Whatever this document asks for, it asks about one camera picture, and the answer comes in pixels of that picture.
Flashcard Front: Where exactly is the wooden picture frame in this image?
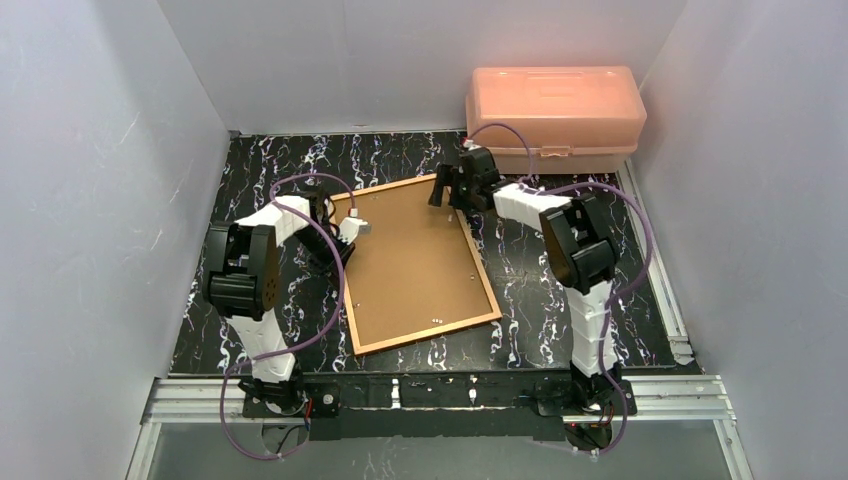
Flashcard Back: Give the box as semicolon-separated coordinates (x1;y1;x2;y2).
328;172;503;358

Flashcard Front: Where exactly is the brown backing board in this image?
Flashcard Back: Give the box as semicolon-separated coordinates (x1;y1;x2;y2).
335;180;494;348

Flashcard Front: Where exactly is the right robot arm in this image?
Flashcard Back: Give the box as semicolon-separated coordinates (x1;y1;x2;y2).
428;147;629;420

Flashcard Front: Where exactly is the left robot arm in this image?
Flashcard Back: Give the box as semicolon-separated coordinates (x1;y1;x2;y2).
202;189;370;415

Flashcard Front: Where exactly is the pink plastic storage box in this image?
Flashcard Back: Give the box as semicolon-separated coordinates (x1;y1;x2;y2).
465;66;647;175

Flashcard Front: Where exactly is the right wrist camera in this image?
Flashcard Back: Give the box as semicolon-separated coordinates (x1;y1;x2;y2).
462;137;479;150

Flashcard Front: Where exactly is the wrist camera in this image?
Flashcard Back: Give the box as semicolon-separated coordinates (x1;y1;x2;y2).
338;216;371;244
462;137;479;150

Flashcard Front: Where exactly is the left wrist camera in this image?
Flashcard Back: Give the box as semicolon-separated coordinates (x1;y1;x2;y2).
338;216;371;244

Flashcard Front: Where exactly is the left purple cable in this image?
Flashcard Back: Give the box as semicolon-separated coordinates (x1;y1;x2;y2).
218;173;359;462

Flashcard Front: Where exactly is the purple cable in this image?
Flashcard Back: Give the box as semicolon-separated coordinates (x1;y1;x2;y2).
463;123;656;458
218;173;359;462

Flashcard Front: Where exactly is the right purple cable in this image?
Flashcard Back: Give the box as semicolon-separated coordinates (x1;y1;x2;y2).
463;123;656;458

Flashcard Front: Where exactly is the aluminium rail base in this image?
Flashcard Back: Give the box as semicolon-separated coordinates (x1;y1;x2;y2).
142;370;737;423

